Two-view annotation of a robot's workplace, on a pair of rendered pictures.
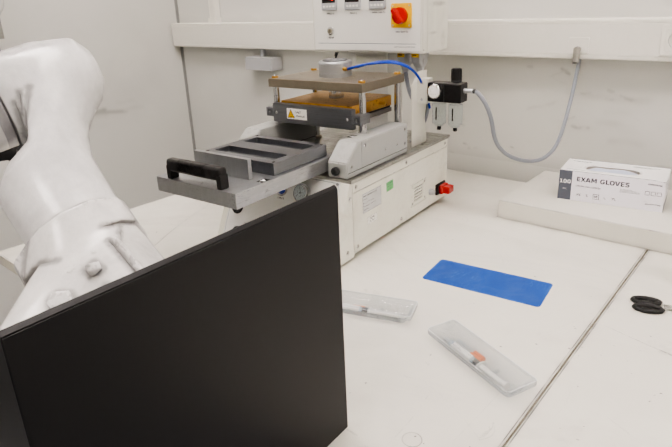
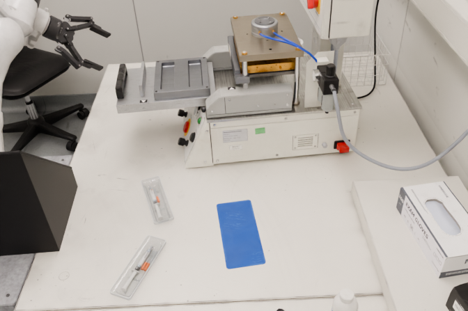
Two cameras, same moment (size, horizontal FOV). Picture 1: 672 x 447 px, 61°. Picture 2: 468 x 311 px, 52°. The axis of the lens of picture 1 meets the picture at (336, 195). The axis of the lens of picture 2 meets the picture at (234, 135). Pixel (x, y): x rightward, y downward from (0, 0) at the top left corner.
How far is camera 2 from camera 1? 1.12 m
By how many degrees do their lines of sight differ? 46
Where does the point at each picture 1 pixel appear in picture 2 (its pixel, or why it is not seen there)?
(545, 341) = (186, 287)
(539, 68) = not seen: outside the picture
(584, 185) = (408, 212)
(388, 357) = (122, 235)
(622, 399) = not seen: outside the picture
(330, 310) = (28, 201)
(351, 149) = (214, 99)
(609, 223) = (376, 254)
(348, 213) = (205, 139)
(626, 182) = (427, 234)
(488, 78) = (458, 64)
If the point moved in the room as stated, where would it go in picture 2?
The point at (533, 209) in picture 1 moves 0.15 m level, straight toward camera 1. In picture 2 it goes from (359, 204) to (310, 222)
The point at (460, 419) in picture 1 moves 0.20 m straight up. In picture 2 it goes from (89, 284) to (68, 229)
